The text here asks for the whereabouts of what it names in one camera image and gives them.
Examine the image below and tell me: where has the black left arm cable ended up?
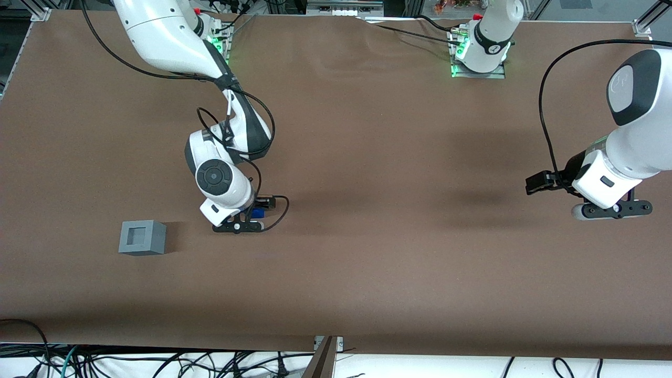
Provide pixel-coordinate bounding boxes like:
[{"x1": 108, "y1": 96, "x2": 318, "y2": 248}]
[{"x1": 538, "y1": 39, "x2": 654, "y2": 182}]

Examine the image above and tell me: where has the gray cube base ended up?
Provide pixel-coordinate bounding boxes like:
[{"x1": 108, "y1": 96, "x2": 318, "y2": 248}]
[{"x1": 118, "y1": 220, "x2": 167, "y2": 256}]

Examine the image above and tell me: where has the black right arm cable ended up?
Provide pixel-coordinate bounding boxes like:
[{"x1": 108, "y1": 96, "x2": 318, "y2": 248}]
[{"x1": 79, "y1": 0, "x2": 290, "y2": 233}]

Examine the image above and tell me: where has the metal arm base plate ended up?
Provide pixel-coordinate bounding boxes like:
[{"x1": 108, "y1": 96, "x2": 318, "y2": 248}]
[
  {"x1": 213, "y1": 24, "x2": 232, "y2": 66},
  {"x1": 450, "y1": 29, "x2": 506, "y2": 79}
]

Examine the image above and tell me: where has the white power strip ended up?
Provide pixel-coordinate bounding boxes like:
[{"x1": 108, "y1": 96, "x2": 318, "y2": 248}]
[{"x1": 307, "y1": 0, "x2": 384, "y2": 16}]

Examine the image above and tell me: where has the black base supply cable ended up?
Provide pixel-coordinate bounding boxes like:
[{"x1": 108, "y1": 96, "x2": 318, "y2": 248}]
[
  {"x1": 417, "y1": 15, "x2": 463, "y2": 33},
  {"x1": 360, "y1": 17, "x2": 463, "y2": 47}
]

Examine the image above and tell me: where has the brown table cover sheet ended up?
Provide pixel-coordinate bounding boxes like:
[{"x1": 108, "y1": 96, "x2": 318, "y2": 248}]
[{"x1": 0, "y1": 9, "x2": 672, "y2": 360}]

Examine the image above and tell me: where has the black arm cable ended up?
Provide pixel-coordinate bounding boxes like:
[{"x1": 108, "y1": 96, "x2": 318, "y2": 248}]
[
  {"x1": 538, "y1": 39, "x2": 654, "y2": 182},
  {"x1": 79, "y1": 0, "x2": 290, "y2": 233}
]

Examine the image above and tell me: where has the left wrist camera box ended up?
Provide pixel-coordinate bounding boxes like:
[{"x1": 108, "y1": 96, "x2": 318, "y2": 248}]
[{"x1": 571, "y1": 199, "x2": 653, "y2": 221}]

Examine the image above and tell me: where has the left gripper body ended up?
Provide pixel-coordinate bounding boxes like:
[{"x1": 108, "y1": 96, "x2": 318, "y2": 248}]
[{"x1": 564, "y1": 149, "x2": 644, "y2": 210}]

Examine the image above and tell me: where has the aluminium profile post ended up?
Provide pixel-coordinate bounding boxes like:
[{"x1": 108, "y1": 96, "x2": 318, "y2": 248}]
[{"x1": 302, "y1": 336, "x2": 338, "y2": 378}]

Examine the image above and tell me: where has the teal floor cable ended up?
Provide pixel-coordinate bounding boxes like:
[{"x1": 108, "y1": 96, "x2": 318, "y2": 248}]
[{"x1": 59, "y1": 345, "x2": 80, "y2": 378}]

